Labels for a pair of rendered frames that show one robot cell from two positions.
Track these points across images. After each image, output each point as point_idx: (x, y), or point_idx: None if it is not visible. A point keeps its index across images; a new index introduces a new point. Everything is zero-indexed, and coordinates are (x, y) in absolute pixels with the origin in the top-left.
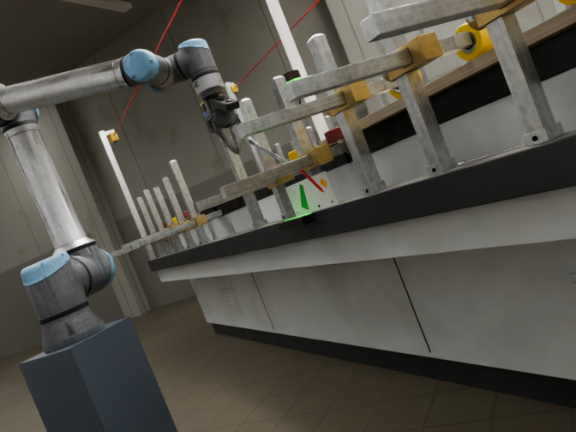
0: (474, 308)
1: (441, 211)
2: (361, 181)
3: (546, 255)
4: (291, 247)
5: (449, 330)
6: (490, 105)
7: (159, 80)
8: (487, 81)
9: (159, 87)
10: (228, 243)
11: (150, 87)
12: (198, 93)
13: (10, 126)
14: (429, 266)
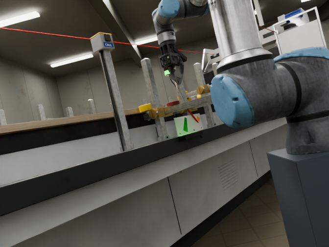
0: (198, 192)
1: (236, 131)
2: (211, 120)
3: (214, 162)
4: (159, 162)
5: (190, 211)
6: (202, 114)
7: (191, 17)
8: (202, 108)
9: (178, 15)
10: (74, 172)
11: (178, 10)
12: (174, 38)
13: None
14: (183, 178)
